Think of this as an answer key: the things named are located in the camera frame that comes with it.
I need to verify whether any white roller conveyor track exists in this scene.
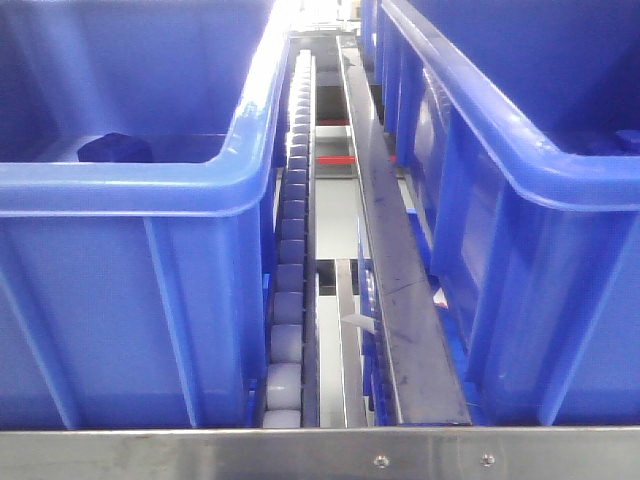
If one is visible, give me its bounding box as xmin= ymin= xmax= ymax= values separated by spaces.
xmin=262 ymin=49 xmax=320 ymax=429

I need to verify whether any blue bottle-shaped plastic part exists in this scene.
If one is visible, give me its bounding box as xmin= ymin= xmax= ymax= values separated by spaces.
xmin=77 ymin=132 xmax=153 ymax=163

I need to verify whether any blue bin right side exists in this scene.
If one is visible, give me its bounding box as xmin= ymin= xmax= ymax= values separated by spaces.
xmin=363 ymin=1 xmax=639 ymax=425

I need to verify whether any steel front shelf rail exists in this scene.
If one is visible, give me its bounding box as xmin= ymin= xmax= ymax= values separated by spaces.
xmin=1 ymin=427 xmax=639 ymax=479

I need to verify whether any blue target bin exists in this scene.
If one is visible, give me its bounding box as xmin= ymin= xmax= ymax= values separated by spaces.
xmin=1 ymin=1 xmax=293 ymax=430

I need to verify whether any steel divider rail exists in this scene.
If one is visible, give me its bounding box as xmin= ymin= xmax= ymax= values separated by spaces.
xmin=337 ymin=36 xmax=472 ymax=426

